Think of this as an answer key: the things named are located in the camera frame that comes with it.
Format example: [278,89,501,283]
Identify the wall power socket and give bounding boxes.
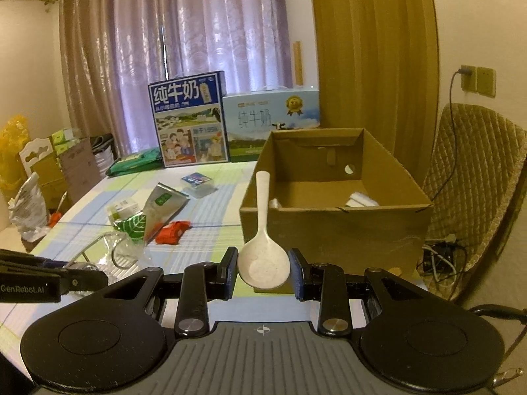
[459,65,497,98]

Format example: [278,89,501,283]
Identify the green wet wipes pack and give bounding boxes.
[105,147,163,177]

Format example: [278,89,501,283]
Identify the checked tablecloth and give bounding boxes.
[1,162,316,376]

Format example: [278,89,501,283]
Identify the brown cardboard box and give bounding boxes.
[255,128,432,279]

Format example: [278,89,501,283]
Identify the white plastic spoon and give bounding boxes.
[237,171,290,291]

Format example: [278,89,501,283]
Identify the brown wooden door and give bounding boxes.
[313,0,439,183]

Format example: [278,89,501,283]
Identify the white green medicine box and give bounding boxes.
[105,198,139,224]

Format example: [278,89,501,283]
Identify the cardboard boxes beside table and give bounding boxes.
[19,128,116,210]

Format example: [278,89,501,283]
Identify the clear box with blue label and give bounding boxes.
[181,172,216,199]

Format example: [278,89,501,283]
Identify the light blue milk carton box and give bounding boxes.
[223,88,320,162]

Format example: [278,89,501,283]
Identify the silver green foil pouch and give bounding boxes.
[113,183,189,245]

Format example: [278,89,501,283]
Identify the red snack packet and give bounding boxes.
[155,220,191,245]

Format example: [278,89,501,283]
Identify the clear plastic bag with wire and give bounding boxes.
[65,231,153,284]

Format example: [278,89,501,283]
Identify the dark blue milk carton box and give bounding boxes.
[148,70,230,168]

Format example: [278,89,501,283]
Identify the crumpled silver bag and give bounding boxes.
[8,172,50,243]

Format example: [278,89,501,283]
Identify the yellow plastic bag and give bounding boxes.
[0,115,30,201]

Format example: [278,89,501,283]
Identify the white paper leaflet strip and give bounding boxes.
[346,192,379,208]

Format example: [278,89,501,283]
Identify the black power cable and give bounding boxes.
[428,69,468,202]

